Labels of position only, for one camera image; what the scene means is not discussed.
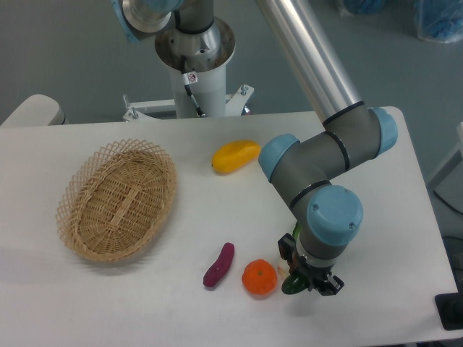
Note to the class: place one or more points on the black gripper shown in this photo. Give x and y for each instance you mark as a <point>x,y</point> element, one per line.
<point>315,272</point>

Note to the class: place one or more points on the green cucumber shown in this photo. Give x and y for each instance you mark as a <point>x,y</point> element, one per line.
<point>292,284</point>

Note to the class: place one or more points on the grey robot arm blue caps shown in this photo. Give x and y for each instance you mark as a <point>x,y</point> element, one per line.
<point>300,171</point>

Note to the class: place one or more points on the orange tangerine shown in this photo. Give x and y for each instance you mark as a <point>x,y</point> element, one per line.
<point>259,277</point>

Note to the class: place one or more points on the purple sweet potato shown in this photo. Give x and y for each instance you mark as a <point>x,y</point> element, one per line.
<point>217,271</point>

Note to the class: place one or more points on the yellow mango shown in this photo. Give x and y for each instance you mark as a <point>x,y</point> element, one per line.
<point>234,155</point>

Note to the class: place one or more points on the black device at table edge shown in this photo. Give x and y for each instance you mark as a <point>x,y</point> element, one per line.
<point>449,308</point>

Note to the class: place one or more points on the woven wicker basket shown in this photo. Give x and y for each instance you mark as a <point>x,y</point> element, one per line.
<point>118,201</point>

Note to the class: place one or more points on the blue plastic bag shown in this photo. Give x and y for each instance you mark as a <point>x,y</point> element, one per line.
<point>435,21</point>

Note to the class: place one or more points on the white chair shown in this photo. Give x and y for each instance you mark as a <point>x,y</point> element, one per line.
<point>36,111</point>

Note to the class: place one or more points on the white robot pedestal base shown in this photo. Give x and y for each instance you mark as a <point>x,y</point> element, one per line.
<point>196,64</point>

